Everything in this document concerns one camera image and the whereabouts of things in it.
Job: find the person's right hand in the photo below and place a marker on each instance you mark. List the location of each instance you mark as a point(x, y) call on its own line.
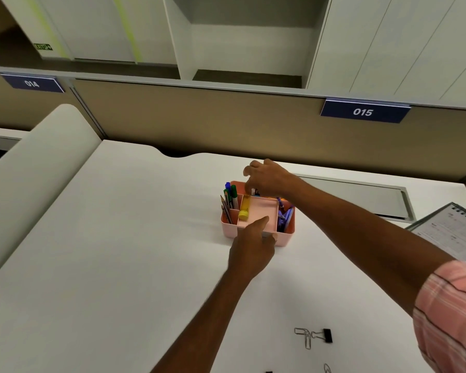
point(272, 178)

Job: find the person's left hand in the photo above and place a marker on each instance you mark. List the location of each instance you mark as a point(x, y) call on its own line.
point(252, 250)

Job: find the dark pen colourful print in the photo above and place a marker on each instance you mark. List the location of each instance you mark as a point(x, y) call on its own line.
point(280, 201)

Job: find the pink desk organizer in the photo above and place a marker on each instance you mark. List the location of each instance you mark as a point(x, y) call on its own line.
point(262, 209)

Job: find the yellow transparent lead case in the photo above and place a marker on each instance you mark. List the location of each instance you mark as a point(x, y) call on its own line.
point(244, 208)

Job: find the green capped white marker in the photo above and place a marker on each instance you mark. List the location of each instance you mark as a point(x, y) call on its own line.
point(234, 196)
point(227, 198)

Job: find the black pencil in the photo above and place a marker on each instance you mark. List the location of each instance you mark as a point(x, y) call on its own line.
point(230, 214)

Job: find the purple hole punch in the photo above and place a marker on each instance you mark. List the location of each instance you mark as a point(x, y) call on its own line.
point(285, 220)

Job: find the grey pencil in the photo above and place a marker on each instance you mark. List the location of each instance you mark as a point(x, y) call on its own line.
point(224, 211)
point(227, 213)

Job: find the green spiral desk calendar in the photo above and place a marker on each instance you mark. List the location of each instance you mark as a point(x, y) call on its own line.
point(454, 233)

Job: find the person's right forearm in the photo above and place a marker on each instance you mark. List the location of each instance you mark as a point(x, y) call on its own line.
point(373, 244)

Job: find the person's left forearm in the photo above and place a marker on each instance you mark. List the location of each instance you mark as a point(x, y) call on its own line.
point(202, 330)

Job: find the beige partition panel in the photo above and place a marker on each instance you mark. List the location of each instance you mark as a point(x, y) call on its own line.
point(15, 108)
point(217, 124)

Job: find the blue number sign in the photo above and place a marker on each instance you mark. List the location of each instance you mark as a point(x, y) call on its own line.
point(336, 110)
point(46, 84)

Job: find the white open shelf unit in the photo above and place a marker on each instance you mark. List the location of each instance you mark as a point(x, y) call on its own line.
point(248, 50)

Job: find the white panelled cabinet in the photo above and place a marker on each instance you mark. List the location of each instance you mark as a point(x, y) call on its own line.
point(392, 42)

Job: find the pink plaid sleeve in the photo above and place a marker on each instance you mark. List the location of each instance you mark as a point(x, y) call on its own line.
point(450, 318)

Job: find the white side divider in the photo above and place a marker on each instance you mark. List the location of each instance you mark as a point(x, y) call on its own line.
point(31, 182)

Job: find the green sticker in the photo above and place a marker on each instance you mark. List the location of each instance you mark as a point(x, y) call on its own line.
point(42, 46)

